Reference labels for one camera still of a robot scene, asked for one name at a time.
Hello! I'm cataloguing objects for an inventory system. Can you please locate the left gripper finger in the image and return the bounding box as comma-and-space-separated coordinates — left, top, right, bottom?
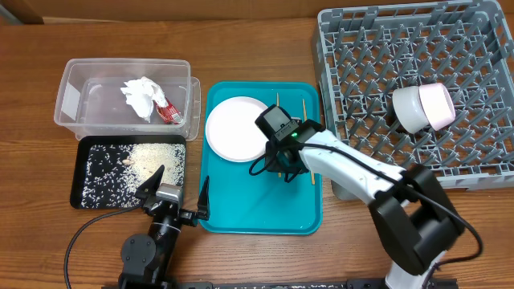
135, 165, 165, 199
197, 176, 210, 221

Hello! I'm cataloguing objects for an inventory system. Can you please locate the wooden chopstick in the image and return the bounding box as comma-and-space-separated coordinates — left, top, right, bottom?
302, 99, 316, 185
275, 92, 282, 178

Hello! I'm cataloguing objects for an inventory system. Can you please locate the pink plate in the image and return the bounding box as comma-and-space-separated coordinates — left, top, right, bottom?
206, 96, 267, 162

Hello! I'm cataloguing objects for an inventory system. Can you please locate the red snack wrapper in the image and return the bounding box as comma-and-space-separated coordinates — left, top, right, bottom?
155, 99, 183, 124

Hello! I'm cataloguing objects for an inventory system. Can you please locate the white napkin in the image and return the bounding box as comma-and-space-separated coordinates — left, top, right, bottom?
120, 77, 168, 122

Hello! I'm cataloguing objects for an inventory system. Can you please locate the grey bowl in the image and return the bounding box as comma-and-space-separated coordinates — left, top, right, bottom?
392, 86, 429, 133

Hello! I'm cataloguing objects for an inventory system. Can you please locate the pink bowl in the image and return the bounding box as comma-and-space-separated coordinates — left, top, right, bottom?
419, 83, 456, 130

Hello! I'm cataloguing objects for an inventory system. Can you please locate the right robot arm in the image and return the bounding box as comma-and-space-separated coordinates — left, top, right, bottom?
256, 118, 470, 288

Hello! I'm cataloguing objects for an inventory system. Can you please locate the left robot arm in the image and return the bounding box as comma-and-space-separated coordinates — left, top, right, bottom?
117, 165, 210, 289

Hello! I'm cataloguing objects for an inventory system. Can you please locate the spilled white rice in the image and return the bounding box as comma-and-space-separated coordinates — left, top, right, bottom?
79, 143, 186, 209

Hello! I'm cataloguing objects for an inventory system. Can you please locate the black rectangular tray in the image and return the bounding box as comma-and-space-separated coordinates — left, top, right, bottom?
70, 135, 186, 209

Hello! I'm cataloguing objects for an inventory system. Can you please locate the clear plastic bin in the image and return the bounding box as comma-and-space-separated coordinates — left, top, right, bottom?
54, 58, 202, 141

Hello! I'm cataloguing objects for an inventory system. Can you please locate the grey dish rack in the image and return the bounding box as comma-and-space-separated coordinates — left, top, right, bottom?
312, 1, 513, 190

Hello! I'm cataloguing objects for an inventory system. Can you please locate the black rail at table edge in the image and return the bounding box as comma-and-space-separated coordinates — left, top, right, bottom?
102, 276, 459, 289

